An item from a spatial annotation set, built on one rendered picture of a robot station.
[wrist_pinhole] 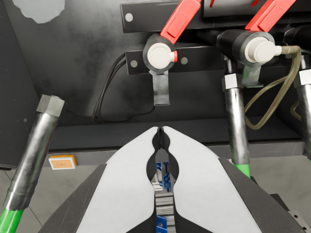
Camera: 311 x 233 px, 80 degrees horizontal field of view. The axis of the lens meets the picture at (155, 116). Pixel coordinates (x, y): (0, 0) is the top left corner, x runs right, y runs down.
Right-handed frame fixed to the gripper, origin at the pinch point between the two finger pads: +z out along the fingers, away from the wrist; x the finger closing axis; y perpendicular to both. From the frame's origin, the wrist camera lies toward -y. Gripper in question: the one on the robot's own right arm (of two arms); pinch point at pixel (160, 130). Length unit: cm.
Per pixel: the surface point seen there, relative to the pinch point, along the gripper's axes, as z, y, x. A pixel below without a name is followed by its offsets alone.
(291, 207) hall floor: 116, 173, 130
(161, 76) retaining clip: 5.1, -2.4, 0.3
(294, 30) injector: 11.3, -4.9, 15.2
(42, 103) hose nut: 3.5, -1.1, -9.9
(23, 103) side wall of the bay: 28.2, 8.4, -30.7
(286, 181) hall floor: 116, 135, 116
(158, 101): 4.7, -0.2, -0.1
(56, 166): 20.3, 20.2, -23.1
